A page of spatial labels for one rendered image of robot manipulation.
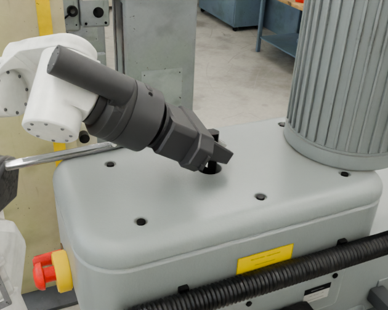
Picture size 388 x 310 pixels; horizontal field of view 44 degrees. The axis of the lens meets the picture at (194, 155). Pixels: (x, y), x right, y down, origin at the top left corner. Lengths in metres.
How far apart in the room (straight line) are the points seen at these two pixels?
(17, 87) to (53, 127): 0.12
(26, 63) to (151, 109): 0.17
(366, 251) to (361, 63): 0.27
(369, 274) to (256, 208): 0.34
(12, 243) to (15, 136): 1.56
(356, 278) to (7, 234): 0.66
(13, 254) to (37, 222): 1.83
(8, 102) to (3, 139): 1.90
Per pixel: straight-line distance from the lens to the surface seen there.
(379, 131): 0.75
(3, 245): 1.02
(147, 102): 0.60
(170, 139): 0.62
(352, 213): 0.74
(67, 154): 0.75
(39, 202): 2.77
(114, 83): 0.56
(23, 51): 0.64
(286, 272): 0.69
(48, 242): 2.96
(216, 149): 0.68
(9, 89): 0.66
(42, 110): 0.56
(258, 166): 0.73
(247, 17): 8.20
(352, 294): 0.93
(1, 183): 1.01
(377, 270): 0.93
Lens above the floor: 2.27
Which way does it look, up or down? 31 degrees down
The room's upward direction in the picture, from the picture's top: 3 degrees clockwise
